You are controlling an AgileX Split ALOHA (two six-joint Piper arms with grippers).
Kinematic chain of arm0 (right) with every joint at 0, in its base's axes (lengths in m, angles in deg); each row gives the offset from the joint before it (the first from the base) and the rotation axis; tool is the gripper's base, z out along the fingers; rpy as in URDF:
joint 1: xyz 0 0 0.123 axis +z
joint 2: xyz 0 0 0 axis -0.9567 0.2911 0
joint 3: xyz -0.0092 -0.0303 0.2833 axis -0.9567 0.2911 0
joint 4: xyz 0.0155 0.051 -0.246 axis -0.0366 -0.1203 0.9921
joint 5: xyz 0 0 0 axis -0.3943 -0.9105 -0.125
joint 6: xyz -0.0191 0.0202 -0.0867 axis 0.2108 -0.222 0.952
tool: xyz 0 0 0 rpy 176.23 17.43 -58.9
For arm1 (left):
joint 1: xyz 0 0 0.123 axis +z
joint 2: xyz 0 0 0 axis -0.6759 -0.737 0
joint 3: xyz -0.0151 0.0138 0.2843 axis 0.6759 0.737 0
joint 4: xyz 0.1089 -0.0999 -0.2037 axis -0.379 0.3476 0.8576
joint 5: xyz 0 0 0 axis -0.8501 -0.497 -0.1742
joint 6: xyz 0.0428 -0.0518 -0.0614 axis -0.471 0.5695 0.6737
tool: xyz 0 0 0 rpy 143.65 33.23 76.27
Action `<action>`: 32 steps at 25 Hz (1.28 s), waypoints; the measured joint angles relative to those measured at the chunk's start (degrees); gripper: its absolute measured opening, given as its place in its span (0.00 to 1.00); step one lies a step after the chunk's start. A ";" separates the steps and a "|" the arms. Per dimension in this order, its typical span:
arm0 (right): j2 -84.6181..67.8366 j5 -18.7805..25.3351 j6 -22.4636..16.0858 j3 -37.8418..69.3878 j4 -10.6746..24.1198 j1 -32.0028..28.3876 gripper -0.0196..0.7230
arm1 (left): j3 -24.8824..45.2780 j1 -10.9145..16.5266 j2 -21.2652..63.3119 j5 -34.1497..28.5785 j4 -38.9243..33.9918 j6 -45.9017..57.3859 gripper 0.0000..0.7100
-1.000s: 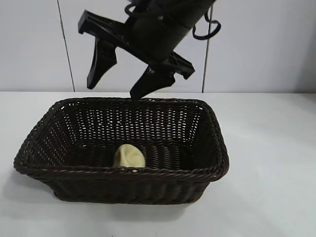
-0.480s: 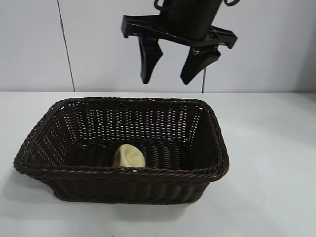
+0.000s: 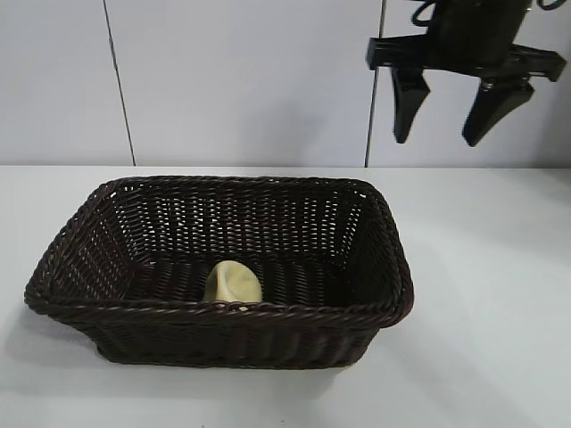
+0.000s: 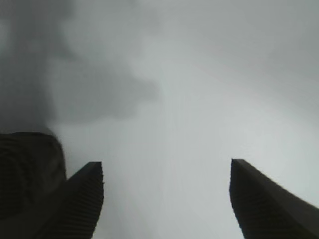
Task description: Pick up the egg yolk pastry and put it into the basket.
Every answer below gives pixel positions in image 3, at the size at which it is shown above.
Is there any dark brown wicker basket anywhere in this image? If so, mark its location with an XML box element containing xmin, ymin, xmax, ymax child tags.
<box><xmin>24</xmin><ymin>175</ymin><xmax>416</xmax><ymax>371</ymax></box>

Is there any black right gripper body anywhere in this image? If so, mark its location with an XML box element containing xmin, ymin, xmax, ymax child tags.
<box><xmin>368</xmin><ymin>0</ymin><xmax>568</xmax><ymax>82</ymax></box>

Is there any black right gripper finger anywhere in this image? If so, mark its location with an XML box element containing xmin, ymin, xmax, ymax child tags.
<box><xmin>391</xmin><ymin>70</ymin><xmax>432</xmax><ymax>144</ymax></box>
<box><xmin>461</xmin><ymin>78</ymin><xmax>535</xmax><ymax>148</ymax></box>

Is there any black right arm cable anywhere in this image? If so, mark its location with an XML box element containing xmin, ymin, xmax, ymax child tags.
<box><xmin>410</xmin><ymin>0</ymin><xmax>443</xmax><ymax>27</ymax></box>

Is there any pale yellow egg yolk pastry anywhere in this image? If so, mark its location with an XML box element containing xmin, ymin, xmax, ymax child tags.
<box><xmin>204</xmin><ymin>260</ymin><xmax>264</xmax><ymax>313</ymax></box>

